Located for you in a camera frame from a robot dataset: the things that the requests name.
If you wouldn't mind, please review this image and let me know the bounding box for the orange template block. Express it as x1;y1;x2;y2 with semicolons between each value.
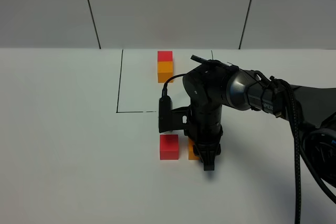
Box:
157;61;173;83

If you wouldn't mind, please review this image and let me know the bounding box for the red template block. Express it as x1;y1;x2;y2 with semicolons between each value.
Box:
157;51;173;62

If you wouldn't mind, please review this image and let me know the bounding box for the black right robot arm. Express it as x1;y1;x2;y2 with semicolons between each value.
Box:
183;64;335;183

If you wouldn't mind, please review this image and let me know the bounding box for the black braided right cable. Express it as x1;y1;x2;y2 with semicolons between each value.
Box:
272;77;336;224

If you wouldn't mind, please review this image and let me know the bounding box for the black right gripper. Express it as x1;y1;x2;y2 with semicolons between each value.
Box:
188;102;223;171

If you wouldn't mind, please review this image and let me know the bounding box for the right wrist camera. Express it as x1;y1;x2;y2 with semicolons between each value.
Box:
159;95;190;133

